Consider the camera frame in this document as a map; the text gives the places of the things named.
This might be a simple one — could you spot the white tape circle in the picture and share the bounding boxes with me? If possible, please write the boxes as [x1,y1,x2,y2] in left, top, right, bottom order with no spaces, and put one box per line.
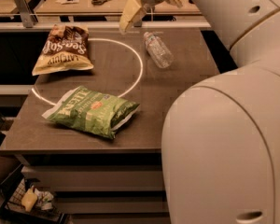
[31,37,144,105]

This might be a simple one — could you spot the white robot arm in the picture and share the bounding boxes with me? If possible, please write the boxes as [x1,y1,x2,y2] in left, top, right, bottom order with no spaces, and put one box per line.
[161,0,280,224]

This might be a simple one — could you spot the clear plastic water bottle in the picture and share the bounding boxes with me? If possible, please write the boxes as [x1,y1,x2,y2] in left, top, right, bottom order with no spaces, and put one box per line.
[144,32,174,69]

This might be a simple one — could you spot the grey left metal bracket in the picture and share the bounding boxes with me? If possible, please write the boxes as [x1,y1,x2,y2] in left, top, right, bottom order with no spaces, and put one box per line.
[14,0,36,28]

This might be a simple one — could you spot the black wire basket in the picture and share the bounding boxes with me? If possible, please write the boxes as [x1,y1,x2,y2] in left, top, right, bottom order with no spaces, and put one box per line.
[6,178,67,224]

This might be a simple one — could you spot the green jalapeno chip bag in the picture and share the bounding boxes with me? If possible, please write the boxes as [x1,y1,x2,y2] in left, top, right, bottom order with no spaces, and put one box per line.
[43,86,139,139]

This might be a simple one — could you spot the brown sea salt chip bag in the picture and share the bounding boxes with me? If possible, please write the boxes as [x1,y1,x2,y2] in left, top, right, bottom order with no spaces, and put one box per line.
[32,24,93,76]

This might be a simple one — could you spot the yellow item in basket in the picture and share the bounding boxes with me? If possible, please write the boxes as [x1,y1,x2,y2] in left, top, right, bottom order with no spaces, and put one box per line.
[21,188,37,212]

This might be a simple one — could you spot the black handled scissors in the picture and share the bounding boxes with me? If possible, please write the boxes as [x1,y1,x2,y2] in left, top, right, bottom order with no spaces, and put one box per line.
[91,0,111,6]

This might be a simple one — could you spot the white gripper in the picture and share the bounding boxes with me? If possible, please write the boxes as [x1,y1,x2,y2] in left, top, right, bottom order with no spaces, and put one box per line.
[119,0,183,34]

